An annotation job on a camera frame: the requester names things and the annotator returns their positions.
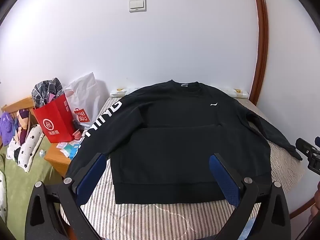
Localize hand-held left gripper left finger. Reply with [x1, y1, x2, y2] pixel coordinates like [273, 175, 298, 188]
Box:
[28, 152, 110, 240]

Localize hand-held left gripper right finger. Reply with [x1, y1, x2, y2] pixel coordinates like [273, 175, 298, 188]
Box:
[209, 152, 292, 240]

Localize black sweatshirt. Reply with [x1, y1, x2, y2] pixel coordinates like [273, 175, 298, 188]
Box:
[64, 79, 303, 204]

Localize blue white box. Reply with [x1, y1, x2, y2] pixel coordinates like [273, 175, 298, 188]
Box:
[70, 141, 83, 160]

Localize pale blue packet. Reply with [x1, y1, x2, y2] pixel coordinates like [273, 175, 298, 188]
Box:
[60, 146, 74, 158]

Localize person's blue jeans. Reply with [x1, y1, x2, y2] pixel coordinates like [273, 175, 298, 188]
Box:
[240, 217, 258, 240]

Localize red paper bag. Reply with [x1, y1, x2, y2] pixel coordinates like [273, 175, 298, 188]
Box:
[32, 92, 77, 144]

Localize flower print pillow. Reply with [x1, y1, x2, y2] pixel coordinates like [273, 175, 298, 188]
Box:
[0, 172, 7, 221]
[6, 125, 44, 173]

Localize striped quilted mat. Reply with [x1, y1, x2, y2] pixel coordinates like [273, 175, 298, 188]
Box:
[59, 96, 306, 240]

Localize white plastic bag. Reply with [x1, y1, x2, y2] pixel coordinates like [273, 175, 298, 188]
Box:
[64, 72, 110, 130]

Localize diamond pattern cloth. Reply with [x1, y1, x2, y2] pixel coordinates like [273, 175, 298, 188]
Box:
[11, 109, 38, 145]

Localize pink cloth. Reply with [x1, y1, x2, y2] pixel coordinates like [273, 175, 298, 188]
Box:
[45, 92, 63, 105]

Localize purple plush cloth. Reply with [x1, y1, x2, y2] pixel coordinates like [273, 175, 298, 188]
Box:
[0, 111, 15, 146]

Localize grey plaid cloth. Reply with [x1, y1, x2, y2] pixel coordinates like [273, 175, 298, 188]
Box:
[32, 77, 65, 109]

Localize wooden headboard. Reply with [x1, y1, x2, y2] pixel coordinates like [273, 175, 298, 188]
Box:
[1, 96, 34, 120]

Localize wooden door frame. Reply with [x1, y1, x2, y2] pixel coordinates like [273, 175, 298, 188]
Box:
[249, 0, 269, 104]

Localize white wall switch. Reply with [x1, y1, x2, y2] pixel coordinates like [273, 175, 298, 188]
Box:
[128, 0, 147, 13]

